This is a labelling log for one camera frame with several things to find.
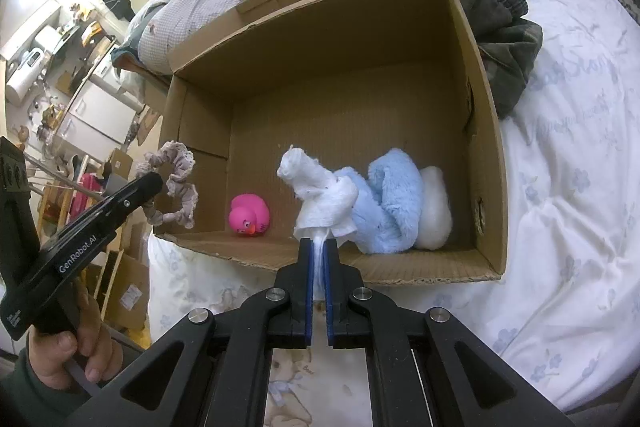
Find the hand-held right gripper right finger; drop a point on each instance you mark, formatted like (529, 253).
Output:
(328, 307)

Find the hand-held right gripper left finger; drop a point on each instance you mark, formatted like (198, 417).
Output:
(309, 307)

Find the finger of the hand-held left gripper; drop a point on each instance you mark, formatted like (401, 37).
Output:
(135, 194)

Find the beige lace scrunchie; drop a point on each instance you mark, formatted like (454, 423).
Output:
(182, 194)

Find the white tissue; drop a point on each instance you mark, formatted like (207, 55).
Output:
(320, 202)

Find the brown cardboard box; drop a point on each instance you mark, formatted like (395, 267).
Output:
(350, 107)

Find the person's left forearm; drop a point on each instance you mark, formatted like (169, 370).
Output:
(25, 399)

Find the person's left hand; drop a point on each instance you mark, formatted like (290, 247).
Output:
(95, 347)

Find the pink bag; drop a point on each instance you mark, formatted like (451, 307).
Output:
(85, 197)

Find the white cabinet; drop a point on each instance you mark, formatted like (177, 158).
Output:
(95, 107)

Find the cardboard box with label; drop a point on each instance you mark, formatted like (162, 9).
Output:
(127, 292)

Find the pink rubber duck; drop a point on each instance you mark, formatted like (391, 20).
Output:
(247, 213)

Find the light blue plush cloth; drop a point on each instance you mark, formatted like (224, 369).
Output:
(390, 207)

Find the white fluffy plush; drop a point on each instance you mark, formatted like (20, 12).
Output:
(436, 212)

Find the white kitchen appliance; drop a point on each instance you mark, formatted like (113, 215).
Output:
(24, 77)

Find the white floral bedsheet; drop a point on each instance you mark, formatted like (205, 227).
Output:
(560, 207)

